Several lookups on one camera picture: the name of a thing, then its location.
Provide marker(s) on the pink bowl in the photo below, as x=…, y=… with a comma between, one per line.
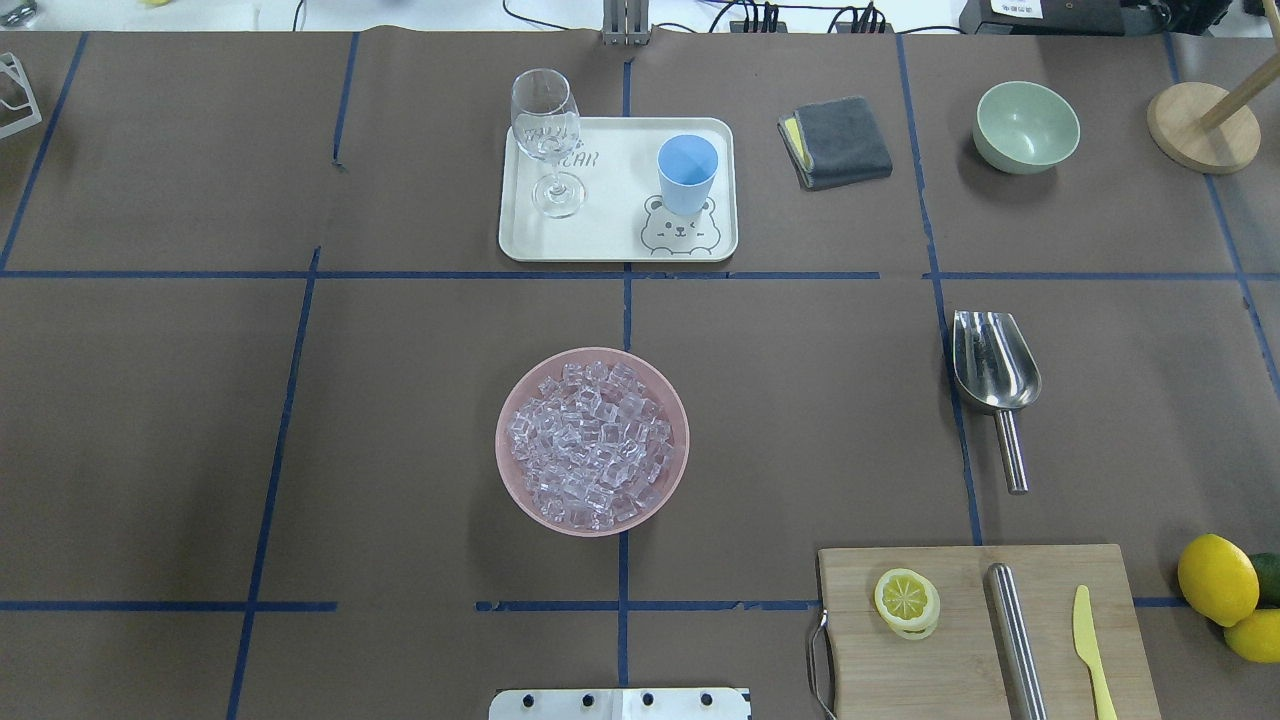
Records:
x=520, y=490

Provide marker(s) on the stainless steel ice scoop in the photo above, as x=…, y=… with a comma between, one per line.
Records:
x=998, y=374

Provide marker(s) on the pile of clear ice cubes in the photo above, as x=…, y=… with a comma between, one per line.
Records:
x=590, y=445

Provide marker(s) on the light blue plastic cup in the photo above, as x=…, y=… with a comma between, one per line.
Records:
x=687, y=166

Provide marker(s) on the wooden cup stand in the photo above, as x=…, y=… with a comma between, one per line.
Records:
x=1206, y=127

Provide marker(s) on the cream bear serving tray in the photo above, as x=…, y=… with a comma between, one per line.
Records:
x=624, y=218

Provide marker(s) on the clear wine glass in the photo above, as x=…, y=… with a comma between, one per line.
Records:
x=545, y=122

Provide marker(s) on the grey and yellow cloth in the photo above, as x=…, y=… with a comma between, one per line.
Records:
x=835, y=142

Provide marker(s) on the lemon slice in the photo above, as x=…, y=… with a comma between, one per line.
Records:
x=908, y=603

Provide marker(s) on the black power strip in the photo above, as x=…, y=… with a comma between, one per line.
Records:
x=764, y=17

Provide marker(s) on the pale green bowl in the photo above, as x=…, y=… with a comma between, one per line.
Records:
x=1023, y=128

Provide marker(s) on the wooden cutting board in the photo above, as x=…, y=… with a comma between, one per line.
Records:
x=958, y=673

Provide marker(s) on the steel muddler rod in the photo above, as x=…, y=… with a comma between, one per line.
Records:
x=1022, y=682

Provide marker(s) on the yellow plastic knife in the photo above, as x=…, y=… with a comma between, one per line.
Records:
x=1087, y=649

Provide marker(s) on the whole yellow lemon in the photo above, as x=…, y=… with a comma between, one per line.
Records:
x=1218, y=580

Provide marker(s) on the green lime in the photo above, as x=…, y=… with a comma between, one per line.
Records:
x=1266, y=566

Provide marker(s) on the aluminium frame post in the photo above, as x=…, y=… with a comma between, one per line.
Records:
x=626, y=23

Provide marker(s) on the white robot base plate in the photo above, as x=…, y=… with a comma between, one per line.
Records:
x=623, y=703

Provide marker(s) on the white wire cup rack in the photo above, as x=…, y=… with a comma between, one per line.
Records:
x=19, y=106

